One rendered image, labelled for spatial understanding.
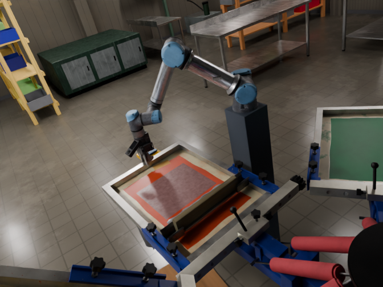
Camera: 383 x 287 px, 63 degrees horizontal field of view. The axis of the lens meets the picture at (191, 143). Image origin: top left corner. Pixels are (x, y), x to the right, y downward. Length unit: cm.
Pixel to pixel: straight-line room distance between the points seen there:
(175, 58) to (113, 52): 568
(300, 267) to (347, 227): 172
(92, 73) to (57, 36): 215
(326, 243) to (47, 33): 839
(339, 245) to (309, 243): 13
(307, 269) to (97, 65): 649
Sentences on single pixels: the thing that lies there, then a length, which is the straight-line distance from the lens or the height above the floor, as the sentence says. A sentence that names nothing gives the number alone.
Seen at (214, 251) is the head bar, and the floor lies 105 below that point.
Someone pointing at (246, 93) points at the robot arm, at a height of 137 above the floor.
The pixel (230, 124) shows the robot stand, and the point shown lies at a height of 110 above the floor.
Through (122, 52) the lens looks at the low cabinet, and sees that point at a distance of 728.
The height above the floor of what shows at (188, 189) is 98.
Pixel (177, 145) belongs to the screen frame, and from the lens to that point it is 201.
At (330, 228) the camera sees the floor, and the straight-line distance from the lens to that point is 276.
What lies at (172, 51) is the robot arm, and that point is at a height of 166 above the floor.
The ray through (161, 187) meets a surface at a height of 98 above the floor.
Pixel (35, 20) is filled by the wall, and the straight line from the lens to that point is 888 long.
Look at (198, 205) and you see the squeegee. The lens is 144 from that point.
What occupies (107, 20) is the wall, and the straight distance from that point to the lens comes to 931.
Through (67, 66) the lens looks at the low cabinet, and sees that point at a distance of 697.
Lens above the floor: 204
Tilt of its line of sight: 31 degrees down
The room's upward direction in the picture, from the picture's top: 14 degrees counter-clockwise
